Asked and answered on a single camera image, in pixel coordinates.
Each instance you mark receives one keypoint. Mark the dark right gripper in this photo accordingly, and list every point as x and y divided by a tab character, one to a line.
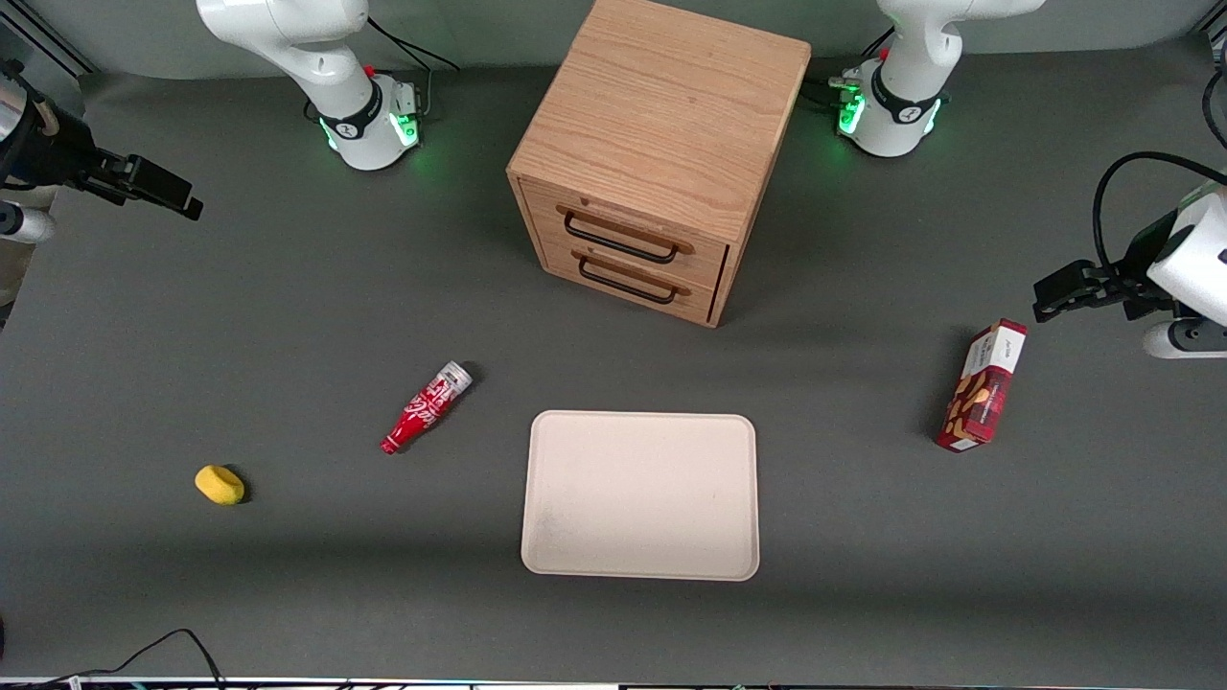
50	150

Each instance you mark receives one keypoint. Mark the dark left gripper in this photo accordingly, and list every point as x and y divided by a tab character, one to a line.
1134	264

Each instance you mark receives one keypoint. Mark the red coke bottle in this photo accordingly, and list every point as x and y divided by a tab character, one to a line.
422	410

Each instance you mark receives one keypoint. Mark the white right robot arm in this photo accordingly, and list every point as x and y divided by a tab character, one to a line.
316	57

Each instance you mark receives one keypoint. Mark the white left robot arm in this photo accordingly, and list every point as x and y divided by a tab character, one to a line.
911	57

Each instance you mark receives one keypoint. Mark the beige rectangular tray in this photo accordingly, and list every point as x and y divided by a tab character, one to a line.
640	496

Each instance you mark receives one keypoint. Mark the red plaid shortbread box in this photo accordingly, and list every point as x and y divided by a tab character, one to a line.
983	388

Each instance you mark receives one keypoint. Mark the yellow sponge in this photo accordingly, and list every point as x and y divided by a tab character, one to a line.
219	485

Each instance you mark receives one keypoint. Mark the wooden drawer front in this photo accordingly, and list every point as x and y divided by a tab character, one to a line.
700	257
695	299

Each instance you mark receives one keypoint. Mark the wooden two-drawer cabinet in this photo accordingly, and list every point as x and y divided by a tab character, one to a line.
661	105

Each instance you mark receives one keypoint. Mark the aluminium frame profile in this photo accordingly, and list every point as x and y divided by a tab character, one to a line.
48	43

